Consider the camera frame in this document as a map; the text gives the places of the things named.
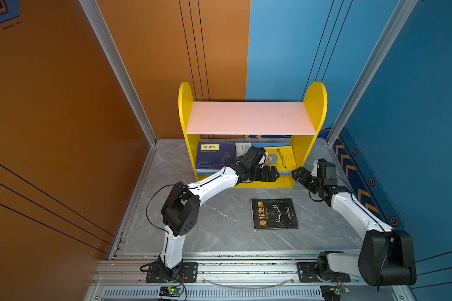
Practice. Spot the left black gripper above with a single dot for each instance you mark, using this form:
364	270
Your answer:
265	176

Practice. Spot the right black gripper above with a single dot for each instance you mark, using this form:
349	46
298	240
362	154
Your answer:
301	170

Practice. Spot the white book with dark bars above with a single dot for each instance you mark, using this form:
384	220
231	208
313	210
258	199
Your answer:
241	149

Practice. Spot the yellow cartoon cover book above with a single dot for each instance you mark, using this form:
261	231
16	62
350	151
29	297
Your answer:
282	158

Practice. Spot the black book yellow title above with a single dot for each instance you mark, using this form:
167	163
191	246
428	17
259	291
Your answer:
274	214

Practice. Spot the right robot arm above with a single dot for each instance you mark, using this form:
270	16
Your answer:
387	255

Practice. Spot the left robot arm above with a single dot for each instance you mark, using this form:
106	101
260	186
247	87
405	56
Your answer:
182	206

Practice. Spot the yellow pink blue bookshelf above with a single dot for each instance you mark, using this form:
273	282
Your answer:
300	120

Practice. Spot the right green circuit board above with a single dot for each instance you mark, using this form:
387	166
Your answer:
333	293

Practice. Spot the green circuit board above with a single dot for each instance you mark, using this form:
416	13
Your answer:
170	293
333	293

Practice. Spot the left green circuit board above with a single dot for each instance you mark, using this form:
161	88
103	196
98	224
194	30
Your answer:
170	293

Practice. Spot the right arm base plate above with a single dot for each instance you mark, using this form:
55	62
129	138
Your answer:
309	272

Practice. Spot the aluminium front rail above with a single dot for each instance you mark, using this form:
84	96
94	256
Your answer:
256	275

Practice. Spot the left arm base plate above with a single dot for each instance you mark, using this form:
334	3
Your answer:
185	272

